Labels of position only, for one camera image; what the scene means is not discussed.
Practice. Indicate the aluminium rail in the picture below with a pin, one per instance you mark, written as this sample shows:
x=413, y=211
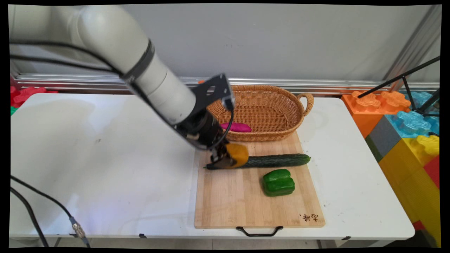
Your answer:
x=334, y=84

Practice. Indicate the red studded foam block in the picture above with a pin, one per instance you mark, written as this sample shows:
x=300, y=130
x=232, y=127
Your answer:
x=24, y=96

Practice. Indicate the black tripod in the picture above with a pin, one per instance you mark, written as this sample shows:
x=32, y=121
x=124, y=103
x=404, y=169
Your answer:
x=403, y=75

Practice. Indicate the dark green cucumber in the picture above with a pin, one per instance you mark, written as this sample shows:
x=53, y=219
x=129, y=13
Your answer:
x=281, y=160

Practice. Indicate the orange foam block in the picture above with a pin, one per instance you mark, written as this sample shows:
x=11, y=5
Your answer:
x=362, y=117

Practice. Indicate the green bell pepper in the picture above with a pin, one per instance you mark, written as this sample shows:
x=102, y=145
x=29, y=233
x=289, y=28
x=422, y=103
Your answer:
x=277, y=182

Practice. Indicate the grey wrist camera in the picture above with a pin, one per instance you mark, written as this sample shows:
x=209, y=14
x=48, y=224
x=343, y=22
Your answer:
x=228, y=103

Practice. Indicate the blue foam block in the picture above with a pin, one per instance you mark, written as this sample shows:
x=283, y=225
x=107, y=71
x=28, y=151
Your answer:
x=411, y=123

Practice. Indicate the yellow orange toy fruit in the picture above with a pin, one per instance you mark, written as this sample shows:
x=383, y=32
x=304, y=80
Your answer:
x=239, y=154

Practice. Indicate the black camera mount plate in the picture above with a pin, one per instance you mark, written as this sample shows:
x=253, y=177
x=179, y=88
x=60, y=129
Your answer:
x=221, y=88

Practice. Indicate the grey foam block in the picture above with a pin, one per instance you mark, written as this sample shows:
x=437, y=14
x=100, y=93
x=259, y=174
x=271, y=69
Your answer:
x=383, y=137

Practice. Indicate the pink purple eggplant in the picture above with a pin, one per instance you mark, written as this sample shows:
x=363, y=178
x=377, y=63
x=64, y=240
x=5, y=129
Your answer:
x=239, y=127

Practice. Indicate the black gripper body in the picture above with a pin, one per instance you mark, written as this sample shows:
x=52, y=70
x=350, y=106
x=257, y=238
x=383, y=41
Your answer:
x=202, y=130

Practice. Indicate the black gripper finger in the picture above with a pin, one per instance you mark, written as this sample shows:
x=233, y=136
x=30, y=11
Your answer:
x=221, y=148
x=220, y=162

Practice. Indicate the bamboo cutting board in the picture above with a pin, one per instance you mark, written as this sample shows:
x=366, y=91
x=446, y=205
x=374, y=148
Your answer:
x=232, y=203

